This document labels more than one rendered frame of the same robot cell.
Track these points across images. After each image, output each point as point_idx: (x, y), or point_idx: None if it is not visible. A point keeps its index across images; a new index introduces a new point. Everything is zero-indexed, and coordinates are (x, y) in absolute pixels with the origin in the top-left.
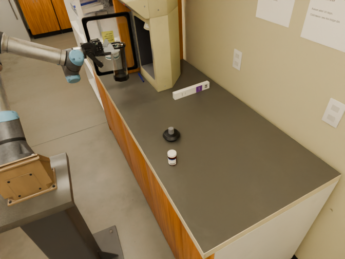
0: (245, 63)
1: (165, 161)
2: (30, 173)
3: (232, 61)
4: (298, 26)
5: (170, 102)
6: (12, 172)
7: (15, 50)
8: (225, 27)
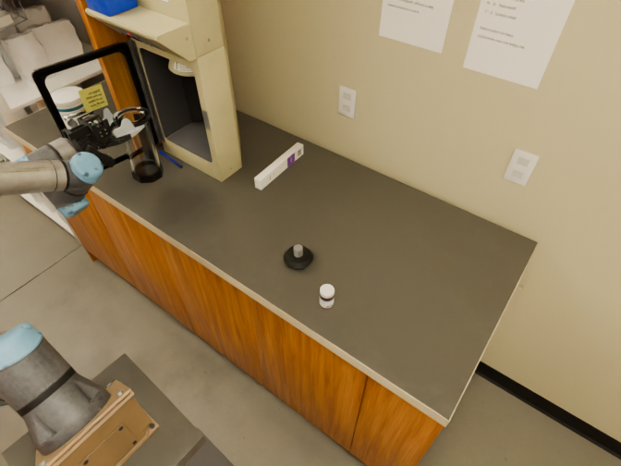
0: (364, 107)
1: (314, 305)
2: (119, 428)
3: (337, 104)
4: (458, 52)
5: (256, 196)
6: (91, 442)
7: None
8: (316, 50)
